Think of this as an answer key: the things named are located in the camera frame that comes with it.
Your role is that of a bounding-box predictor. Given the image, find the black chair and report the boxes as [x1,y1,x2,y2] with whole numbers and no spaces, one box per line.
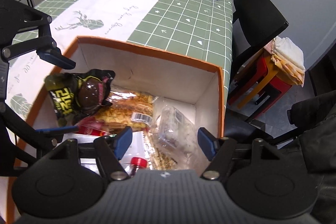
[232,0,289,62]

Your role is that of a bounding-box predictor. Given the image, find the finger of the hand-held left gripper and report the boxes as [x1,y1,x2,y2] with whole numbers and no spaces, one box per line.
[0,0,76,69]
[0,102,79,161]

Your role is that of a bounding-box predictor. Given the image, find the dark chocolate snack packet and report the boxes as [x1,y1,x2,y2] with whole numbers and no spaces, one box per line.
[44,69,116,127]

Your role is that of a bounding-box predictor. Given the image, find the small clear snack packet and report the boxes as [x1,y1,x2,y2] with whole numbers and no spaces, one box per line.
[154,106,200,156]

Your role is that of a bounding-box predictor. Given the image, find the beige paper bags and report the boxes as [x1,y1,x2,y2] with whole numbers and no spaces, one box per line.
[270,54,305,87]

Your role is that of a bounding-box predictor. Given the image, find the dark jacket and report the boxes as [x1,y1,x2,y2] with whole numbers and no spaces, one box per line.
[287,90,336,224]

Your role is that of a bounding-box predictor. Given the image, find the red plastic stool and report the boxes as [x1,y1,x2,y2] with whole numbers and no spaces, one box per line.
[228,55,293,109]

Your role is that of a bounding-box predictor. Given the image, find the white folded cloth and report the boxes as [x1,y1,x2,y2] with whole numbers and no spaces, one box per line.
[273,37,306,72]

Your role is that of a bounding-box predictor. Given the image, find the clear packet with red cap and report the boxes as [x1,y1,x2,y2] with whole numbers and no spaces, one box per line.
[123,156,151,177]

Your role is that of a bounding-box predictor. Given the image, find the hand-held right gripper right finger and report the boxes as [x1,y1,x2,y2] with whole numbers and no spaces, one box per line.
[197,127,286,180]

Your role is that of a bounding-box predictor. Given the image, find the orange cardboard box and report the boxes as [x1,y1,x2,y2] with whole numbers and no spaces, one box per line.
[7,35,226,224]

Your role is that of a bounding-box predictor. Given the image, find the green checked tablecloth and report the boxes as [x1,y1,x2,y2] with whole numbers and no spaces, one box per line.
[5,0,234,122]

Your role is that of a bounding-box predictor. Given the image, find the yellow pastry packet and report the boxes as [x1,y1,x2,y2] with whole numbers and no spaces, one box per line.
[76,90,155,132]

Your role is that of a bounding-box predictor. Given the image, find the red snack packet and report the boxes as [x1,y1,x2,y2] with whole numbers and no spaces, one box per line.
[75,119,113,138]

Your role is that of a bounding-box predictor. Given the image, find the white puffed rice packet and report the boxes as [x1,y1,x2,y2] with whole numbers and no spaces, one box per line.
[142,132,208,170]

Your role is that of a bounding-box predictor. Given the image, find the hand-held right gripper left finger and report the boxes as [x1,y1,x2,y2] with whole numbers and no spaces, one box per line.
[47,126,134,181]

